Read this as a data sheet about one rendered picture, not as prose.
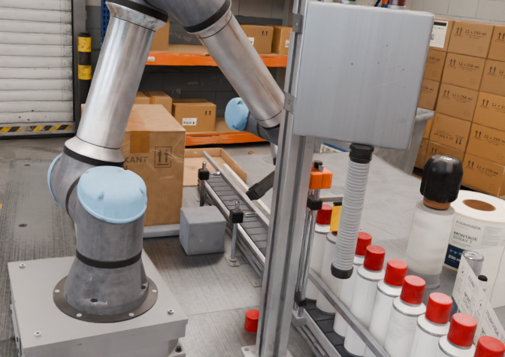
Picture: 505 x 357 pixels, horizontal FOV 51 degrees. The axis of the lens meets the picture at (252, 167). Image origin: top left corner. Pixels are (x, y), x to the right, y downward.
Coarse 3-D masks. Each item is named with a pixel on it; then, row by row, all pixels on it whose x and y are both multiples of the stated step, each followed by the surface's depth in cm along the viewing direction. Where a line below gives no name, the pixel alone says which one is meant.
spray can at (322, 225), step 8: (328, 208) 105; (320, 216) 105; (328, 216) 105; (320, 224) 106; (328, 224) 106; (320, 232) 105; (328, 232) 105; (320, 240) 106; (320, 248) 106; (312, 256) 107; (320, 256) 107; (312, 264) 108; (320, 264) 107; (320, 272) 108; (312, 288) 109; (312, 296) 110
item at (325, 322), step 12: (216, 180) 173; (216, 192) 163; (228, 192) 164; (228, 204) 155; (240, 204) 156; (252, 228) 141; (264, 228) 142; (252, 240) 135; (264, 240) 135; (264, 252) 129; (312, 312) 107; (324, 324) 103; (336, 336) 100; (336, 348) 97
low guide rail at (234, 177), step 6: (228, 168) 175; (228, 174) 174; (234, 174) 170; (234, 180) 169; (240, 180) 165; (240, 186) 163; (246, 186) 161; (258, 204) 150; (264, 204) 148; (264, 210) 146; (270, 210) 145
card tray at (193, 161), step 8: (192, 152) 208; (200, 152) 209; (208, 152) 210; (216, 152) 212; (224, 152) 208; (184, 160) 204; (192, 160) 205; (200, 160) 206; (216, 160) 208; (224, 160) 208; (232, 160) 199; (184, 168) 195; (192, 168) 196; (208, 168) 198; (232, 168) 199; (240, 168) 191; (184, 176) 188; (192, 176) 189; (240, 176) 191; (184, 184) 180; (192, 184) 181
